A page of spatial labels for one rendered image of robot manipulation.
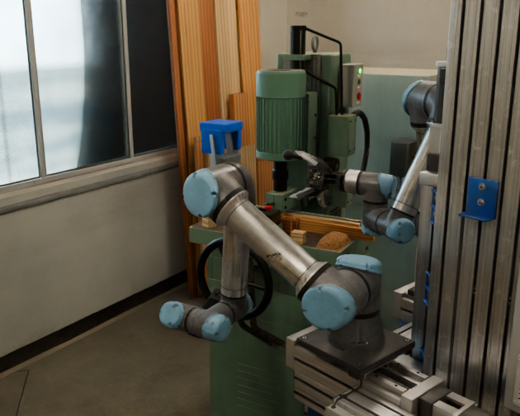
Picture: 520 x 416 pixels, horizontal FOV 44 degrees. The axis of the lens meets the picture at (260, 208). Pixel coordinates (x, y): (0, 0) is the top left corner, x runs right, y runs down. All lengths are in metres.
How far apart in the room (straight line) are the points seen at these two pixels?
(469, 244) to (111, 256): 2.45
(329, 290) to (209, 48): 2.69
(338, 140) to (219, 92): 1.74
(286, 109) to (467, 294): 0.93
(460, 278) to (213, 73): 2.66
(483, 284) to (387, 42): 3.14
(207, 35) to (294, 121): 1.84
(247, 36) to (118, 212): 1.44
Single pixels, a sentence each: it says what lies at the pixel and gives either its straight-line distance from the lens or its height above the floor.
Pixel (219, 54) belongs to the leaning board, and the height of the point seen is 1.46.
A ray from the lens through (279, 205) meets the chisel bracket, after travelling 2.31.
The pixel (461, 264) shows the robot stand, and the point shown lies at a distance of 1.63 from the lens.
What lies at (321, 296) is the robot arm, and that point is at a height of 1.02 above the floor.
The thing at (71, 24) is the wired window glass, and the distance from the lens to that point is 3.46.
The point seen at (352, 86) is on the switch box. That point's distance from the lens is 2.47.
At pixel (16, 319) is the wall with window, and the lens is 3.35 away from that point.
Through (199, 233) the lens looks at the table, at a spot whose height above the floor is 0.88.
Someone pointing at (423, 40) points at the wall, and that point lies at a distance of 4.49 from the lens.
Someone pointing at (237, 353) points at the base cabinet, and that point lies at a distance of 2.47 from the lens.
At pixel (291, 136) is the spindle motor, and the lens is 2.23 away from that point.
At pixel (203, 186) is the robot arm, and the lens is 1.59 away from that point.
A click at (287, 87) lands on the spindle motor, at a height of 1.42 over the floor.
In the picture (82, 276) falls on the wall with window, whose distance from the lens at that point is 3.56.
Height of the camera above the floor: 1.61
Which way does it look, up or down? 16 degrees down
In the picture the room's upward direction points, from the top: straight up
